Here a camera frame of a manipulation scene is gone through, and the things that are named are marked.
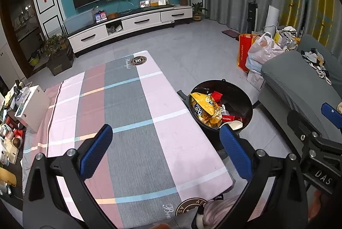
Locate large white plastic bag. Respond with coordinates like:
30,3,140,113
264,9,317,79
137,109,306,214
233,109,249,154
245,32,285,72

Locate red cigarette box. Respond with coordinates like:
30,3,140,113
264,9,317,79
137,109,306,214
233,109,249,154
221,114,245,123

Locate black upright vacuum cleaner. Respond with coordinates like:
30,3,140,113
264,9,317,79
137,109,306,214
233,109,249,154
247,0,259,34

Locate black and white cloth pile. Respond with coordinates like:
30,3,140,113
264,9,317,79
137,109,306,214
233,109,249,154
275,26,301,51

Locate grey sofa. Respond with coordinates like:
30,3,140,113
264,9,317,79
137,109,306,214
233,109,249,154
258,34,342,155

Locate white storage box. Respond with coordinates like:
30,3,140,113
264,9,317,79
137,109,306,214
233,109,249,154
15,85,51,134

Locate glass aquarium tank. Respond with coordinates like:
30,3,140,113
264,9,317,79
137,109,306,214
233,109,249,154
63,8,95,34

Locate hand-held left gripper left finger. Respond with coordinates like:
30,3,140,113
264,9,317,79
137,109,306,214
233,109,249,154
23,124,123,229

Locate white tower appliance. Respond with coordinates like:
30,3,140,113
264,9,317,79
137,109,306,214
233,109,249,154
265,5,280,33

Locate red shopping bag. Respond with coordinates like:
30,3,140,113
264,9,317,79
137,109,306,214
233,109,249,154
238,33,261,73

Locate person's pink pajama leg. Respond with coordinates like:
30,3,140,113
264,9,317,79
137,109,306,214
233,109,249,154
202,195,242,229

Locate crumpled clothes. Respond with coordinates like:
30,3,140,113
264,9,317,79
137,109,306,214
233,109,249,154
302,48,332,85

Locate large bushy potted plant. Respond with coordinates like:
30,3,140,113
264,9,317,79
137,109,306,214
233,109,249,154
43,33,74,76

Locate yellow snack bag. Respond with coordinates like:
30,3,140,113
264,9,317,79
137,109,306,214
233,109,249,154
190,92,230,128

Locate person's right forearm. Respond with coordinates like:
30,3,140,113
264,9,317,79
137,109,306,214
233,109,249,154
307,190,325,222

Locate white television cabinet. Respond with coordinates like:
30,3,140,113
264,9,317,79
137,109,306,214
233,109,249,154
67,6,193,54

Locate checked pink grey tablecloth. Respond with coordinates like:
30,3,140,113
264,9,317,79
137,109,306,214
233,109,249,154
23,50,233,229

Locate white cardboard box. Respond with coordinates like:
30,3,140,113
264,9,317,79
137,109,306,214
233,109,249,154
246,70,265,92

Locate small potted plant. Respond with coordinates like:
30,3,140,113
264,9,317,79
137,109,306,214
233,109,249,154
192,2,208,21

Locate white and blue paper cup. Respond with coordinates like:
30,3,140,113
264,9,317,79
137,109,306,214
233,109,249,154
223,120,243,131

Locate black plastic bucket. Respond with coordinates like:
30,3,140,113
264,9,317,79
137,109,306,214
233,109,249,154
188,80,254,138

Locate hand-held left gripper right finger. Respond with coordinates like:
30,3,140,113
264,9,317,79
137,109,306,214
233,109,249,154
214,125,310,229

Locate pile of assorted packages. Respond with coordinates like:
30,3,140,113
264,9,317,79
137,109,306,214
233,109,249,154
0,79,27,197

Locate dark red doormat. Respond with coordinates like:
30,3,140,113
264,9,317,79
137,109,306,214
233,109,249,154
222,29,242,39

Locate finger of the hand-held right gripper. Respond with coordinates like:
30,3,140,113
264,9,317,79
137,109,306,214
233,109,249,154
287,111,320,141
321,103,342,129

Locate clear plastic storage container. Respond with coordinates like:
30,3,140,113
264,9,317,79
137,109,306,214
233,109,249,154
16,87,31,106

